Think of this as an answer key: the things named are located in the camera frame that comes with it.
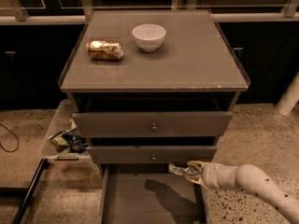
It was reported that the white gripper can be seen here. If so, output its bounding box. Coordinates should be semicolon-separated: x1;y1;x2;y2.
185;161;227;189

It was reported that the silver blue redbull can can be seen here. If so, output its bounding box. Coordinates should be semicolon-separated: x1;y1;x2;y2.
168;162;199;176

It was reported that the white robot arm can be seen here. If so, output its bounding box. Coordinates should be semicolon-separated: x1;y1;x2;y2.
203;78;299;224

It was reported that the brass top drawer knob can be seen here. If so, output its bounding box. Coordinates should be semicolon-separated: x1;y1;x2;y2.
150;123;158;132

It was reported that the grey top drawer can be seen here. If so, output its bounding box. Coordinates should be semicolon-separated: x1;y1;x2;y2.
72;111;233;138

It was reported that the grey drawer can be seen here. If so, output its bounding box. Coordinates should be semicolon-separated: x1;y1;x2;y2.
89;146;217;164
98;164;207;224
72;111;233;138

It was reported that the grey bottom drawer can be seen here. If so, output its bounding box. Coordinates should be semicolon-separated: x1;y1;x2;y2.
98;164;207;224

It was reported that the grey drawer cabinet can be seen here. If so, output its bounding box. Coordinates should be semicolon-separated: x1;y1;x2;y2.
57;9;251;173

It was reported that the grey middle drawer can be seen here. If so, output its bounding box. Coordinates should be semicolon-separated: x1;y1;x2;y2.
89;146;217;164

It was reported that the gold soda can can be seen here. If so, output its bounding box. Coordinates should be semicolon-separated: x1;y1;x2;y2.
87;39;123;61

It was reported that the blue snack bag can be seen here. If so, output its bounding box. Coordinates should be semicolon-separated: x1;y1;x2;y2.
63;128;88;153

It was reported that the clear plastic storage bin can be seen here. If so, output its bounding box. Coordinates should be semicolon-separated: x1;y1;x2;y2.
41;99;92;168

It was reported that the green snack bag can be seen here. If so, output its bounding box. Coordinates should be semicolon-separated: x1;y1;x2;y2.
50;133;69;153

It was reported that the white ceramic bowl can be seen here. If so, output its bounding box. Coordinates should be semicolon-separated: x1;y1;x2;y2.
132;24;166;52

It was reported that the black floor rail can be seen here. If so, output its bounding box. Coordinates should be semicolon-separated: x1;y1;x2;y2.
0;159;49;224

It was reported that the metal window frame railing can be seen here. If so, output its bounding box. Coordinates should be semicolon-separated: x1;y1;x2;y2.
0;0;299;23

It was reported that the black floor cable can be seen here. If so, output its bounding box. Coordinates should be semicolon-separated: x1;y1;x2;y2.
0;123;20;154

